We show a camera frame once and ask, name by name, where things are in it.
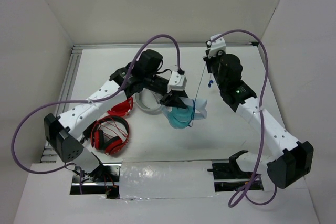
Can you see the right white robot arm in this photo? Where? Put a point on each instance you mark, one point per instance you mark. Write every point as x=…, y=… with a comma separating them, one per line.
x=292, y=158

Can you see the small red headphones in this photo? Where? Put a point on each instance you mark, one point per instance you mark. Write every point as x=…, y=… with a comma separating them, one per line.
x=122, y=109

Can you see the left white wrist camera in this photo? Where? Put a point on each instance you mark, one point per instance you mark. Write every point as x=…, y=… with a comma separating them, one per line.
x=177, y=82

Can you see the white foil cover sheet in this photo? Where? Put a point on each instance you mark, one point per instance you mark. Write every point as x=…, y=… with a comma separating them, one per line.
x=166, y=180

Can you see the grey white headphones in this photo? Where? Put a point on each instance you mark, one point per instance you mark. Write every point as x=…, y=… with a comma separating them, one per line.
x=148, y=102

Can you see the red black headphones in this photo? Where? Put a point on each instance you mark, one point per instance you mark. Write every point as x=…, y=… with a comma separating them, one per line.
x=110, y=134

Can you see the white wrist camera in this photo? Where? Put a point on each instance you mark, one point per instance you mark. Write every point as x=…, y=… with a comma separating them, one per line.
x=216, y=46
x=177, y=82

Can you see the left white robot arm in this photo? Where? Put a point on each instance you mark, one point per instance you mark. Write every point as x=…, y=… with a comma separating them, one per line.
x=62, y=131

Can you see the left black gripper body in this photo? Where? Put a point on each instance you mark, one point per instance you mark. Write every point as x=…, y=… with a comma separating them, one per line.
x=155, y=84

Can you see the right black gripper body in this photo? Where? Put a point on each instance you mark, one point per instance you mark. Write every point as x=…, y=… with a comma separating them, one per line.
x=212, y=63

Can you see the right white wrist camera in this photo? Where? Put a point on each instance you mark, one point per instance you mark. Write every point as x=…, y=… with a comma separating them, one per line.
x=216, y=46

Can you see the teal cat-ear headphones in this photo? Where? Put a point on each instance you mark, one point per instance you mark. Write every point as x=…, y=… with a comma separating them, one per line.
x=182, y=118

